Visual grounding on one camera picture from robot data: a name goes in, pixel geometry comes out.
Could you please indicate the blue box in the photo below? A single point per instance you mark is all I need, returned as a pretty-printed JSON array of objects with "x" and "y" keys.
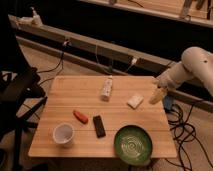
[{"x": 167, "y": 103}]

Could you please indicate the wooden table board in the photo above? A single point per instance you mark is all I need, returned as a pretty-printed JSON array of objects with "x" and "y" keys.
[{"x": 82, "y": 93}]

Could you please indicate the orange carrot toy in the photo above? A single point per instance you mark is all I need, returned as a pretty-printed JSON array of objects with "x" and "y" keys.
[{"x": 81, "y": 117}]

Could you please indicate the black rectangular bar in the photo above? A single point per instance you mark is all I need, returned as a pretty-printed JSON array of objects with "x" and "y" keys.
[{"x": 99, "y": 127}]

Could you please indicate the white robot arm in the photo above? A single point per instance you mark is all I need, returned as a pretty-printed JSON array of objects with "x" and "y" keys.
[{"x": 195, "y": 63}]

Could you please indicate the black chair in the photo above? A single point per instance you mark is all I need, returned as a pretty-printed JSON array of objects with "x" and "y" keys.
[{"x": 23, "y": 86}]

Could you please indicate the white spray bottle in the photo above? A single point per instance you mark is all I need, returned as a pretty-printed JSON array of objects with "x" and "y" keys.
[{"x": 36, "y": 18}]

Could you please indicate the white plug with cable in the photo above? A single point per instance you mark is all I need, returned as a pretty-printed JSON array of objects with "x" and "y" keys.
[{"x": 133, "y": 62}]

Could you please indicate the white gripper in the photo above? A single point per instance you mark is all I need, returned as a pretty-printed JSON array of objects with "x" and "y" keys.
[{"x": 164, "y": 82}]

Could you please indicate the white sponge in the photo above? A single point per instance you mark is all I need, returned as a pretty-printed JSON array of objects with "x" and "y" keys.
[{"x": 135, "y": 101}]

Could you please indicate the white tube bottle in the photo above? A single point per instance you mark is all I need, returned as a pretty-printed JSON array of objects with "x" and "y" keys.
[{"x": 107, "y": 88}]

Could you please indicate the green ceramic plate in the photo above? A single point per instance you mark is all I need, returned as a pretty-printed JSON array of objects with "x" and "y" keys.
[{"x": 133, "y": 145}]

